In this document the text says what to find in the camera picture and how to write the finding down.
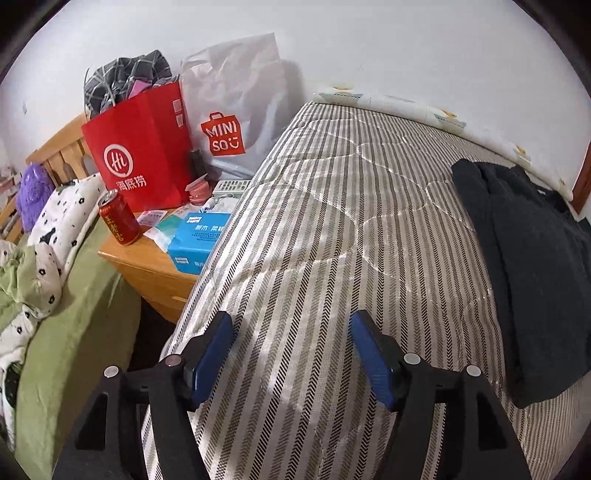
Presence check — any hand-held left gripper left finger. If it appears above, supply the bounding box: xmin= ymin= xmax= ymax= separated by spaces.
xmin=51 ymin=310 xmax=235 ymax=480

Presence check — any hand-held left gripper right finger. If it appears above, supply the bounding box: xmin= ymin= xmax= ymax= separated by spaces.
xmin=349 ymin=310 xmax=529 ymax=480

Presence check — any black sweatshirt with white print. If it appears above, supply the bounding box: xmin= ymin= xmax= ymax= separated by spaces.
xmin=451 ymin=158 xmax=591 ymax=409

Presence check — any wooden nightstand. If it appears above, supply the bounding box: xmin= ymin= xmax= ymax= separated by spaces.
xmin=98 ymin=180 xmax=241 ymax=324

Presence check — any blue tissue pack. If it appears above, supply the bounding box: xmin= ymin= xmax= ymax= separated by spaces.
xmin=167 ymin=212 xmax=233 ymax=276

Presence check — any teal wipes packet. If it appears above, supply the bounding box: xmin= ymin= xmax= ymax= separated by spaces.
xmin=143 ymin=217 xmax=188 ymax=252

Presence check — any green bed sheet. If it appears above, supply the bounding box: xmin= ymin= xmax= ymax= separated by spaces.
xmin=0 ymin=222 xmax=141 ymax=467

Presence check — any striped mattress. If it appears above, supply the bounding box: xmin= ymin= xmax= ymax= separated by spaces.
xmin=141 ymin=100 xmax=585 ymax=480

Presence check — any pink round container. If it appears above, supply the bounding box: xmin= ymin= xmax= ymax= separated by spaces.
xmin=186 ymin=175 xmax=211 ymax=206

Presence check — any red drink can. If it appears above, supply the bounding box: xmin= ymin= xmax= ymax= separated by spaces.
xmin=97 ymin=189 xmax=142 ymax=246

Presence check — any white remote control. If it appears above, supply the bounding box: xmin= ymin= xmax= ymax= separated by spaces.
xmin=212 ymin=180 xmax=252 ymax=195

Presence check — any white floral quilt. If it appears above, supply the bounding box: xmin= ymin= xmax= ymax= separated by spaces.
xmin=0 ymin=173 xmax=107 ymax=435

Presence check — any red shopping bag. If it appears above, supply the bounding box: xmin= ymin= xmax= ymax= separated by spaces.
xmin=82 ymin=82 xmax=191 ymax=214

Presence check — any purple plush toy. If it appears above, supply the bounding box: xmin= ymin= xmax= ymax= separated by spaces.
xmin=18 ymin=162 xmax=56 ymax=232

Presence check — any white printed bed sheet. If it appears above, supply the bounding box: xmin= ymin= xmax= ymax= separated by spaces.
xmin=313 ymin=87 xmax=575 ymax=200

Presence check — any wooden headboard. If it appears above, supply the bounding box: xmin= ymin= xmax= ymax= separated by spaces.
xmin=0 ymin=113 xmax=100 ymax=243

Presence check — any white plastic bag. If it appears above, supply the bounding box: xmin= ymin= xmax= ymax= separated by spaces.
xmin=180 ymin=32 xmax=289 ymax=181

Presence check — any grey plaid cloth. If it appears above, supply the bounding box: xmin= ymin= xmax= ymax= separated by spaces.
xmin=84 ymin=50 xmax=172 ymax=118

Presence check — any wooden bed frame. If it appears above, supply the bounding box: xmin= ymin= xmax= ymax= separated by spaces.
xmin=570 ymin=152 xmax=591 ymax=217

